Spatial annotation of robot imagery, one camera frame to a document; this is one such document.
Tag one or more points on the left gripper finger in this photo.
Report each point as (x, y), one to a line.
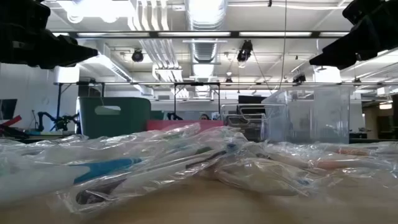
(71, 53)

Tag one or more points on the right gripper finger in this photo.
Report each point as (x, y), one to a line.
(345, 53)

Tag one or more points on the orange white toothbrush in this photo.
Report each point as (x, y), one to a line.
(351, 151)
(342, 164)

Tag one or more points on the black background robot arm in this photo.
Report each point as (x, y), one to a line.
(63, 121)
(39, 121)

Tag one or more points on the frosted clear plastic tub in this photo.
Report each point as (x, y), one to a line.
(323, 118)

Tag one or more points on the red bar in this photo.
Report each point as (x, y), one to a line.
(12, 120)

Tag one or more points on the green plastic bin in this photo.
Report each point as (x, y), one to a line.
(130, 121)

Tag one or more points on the black monitor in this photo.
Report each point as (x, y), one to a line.
(252, 99)

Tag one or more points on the clear plastic bin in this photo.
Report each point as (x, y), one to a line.
(242, 124)

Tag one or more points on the black metal rack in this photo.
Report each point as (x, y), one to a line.
(197, 83)

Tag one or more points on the pink plastic bin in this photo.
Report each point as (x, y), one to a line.
(186, 125)

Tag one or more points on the person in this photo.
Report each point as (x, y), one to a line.
(204, 117)

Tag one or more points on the purple white wrapped toothbrush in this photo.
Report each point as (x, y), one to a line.
(205, 159)

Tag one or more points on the black hanging camera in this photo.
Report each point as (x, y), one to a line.
(137, 56)
(299, 78)
(245, 51)

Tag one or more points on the dark wall monitor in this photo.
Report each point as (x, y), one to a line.
(7, 109)

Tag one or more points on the black overhead frame bar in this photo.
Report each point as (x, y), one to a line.
(234, 34)

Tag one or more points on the silver ventilation duct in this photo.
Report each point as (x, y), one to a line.
(205, 49)

